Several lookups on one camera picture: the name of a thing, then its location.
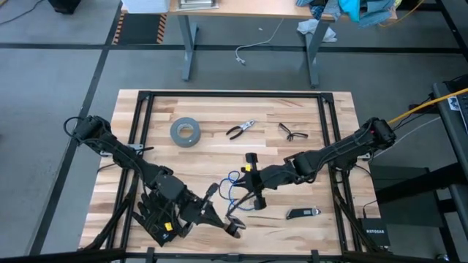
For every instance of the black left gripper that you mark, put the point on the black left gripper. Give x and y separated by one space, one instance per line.
197 213

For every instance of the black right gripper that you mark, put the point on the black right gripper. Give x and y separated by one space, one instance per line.
263 179

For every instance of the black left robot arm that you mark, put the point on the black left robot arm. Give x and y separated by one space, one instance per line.
124 157

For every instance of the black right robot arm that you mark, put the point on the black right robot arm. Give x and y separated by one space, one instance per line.
336 151

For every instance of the black utility knife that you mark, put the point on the black utility knife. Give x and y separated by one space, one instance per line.
296 213

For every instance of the black work glove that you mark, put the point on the black work glove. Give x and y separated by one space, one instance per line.
157 230

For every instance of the clear safety glasses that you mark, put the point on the clear safety glasses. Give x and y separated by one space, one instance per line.
290 136

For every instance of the white cloth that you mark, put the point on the white cloth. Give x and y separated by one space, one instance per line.
314 27

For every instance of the wooden desk with grey legs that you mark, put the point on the wooden desk with grey legs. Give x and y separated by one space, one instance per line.
256 9

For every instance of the black hazard-striped floor mat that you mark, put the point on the black hazard-striped floor mat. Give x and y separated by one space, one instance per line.
140 29

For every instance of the white box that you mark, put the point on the white box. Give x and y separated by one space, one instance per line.
146 5

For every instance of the pile of clothes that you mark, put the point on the pile of clothes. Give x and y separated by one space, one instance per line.
365 12

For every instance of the grey duct tape roll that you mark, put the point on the grey duct tape roll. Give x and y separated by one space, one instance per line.
175 135

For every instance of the black Netgear network switch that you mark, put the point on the black Netgear network switch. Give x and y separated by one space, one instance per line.
374 232

